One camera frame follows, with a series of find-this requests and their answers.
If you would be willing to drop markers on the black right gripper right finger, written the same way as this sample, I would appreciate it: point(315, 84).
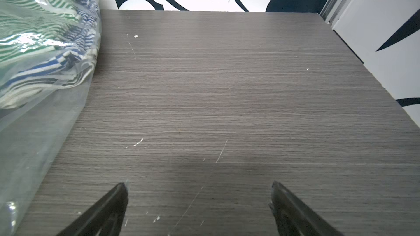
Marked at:
point(294, 218)

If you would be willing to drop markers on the clear plastic vacuum bag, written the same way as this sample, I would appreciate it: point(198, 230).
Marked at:
point(31, 137)

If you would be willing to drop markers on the blue white striped garment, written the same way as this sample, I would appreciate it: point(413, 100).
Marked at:
point(24, 80)

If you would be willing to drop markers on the green white striped garment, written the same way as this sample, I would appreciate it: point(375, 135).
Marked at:
point(34, 26)

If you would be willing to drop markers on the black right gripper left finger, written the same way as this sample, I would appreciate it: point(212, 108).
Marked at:
point(104, 218)

